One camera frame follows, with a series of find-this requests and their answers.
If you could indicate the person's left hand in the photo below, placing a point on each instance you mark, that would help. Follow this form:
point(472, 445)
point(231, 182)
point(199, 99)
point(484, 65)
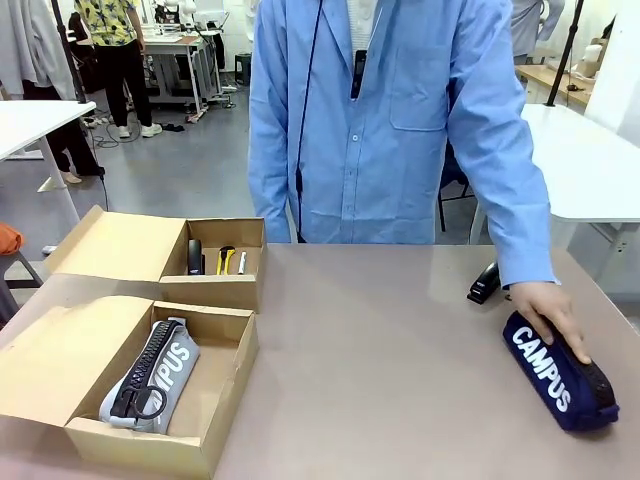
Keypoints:
point(545, 305)

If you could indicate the black stapler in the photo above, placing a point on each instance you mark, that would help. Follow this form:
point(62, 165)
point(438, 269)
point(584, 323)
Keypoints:
point(196, 257)
point(484, 285)

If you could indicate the navy campus pencil case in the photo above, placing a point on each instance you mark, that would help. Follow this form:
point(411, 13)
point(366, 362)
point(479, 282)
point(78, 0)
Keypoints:
point(535, 370)

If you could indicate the white black marker pen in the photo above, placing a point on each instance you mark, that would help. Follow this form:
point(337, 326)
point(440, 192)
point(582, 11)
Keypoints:
point(242, 262)

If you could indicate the yellow utility knife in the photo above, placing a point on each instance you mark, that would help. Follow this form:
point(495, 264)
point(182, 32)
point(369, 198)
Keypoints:
point(225, 260)

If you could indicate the small brown cardboard box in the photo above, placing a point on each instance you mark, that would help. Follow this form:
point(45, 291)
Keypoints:
point(215, 295)

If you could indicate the grey zip pencil case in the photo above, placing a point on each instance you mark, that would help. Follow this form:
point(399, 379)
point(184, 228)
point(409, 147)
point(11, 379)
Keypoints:
point(175, 370)

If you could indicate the large brown cardboard box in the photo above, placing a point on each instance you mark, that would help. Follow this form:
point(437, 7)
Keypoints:
point(60, 360)

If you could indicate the person's left forearm blue sleeve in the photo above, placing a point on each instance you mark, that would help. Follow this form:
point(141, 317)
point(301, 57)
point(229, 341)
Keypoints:
point(520, 230)

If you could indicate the person's right forearm blue sleeve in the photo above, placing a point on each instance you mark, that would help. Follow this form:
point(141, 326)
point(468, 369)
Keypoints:
point(267, 190)

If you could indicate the white side table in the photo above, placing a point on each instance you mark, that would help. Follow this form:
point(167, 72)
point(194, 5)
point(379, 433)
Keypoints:
point(35, 122)
point(575, 165)

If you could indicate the black chair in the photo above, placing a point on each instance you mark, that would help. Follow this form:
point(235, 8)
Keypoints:
point(452, 180)

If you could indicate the wooden top table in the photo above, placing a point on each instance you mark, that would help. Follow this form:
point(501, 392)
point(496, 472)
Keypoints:
point(545, 80)

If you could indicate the person in blue lab coat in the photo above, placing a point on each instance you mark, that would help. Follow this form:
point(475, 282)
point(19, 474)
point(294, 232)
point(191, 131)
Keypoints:
point(360, 165)

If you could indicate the white cylindrical jug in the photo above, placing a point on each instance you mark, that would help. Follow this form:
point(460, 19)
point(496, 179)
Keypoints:
point(591, 60)

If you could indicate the black tripod pole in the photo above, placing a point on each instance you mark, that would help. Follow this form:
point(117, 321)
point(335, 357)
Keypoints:
point(565, 55)
point(72, 65)

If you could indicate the person in light blue coat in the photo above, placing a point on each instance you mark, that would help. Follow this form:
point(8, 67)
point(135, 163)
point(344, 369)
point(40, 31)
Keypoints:
point(530, 25)

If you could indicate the dark plastic stool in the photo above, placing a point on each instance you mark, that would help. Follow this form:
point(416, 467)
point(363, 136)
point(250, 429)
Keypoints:
point(242, 67)

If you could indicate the white metal workbench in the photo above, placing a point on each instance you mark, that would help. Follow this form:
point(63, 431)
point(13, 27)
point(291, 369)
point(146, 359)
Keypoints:
point(185, 50)

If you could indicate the person in yellow floral shirt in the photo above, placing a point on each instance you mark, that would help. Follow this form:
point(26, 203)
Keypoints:
point(120, 50)

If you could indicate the grey metal chair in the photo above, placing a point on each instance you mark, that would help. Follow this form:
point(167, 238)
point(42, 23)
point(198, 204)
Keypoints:
point(20, 270)

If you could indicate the orange cloth bundle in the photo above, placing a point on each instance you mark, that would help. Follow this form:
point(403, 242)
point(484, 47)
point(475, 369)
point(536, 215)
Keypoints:
point(10, 237)

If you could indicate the person in grey coat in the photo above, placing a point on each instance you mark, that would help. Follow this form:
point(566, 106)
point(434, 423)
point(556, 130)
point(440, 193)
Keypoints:
point(30, 45)

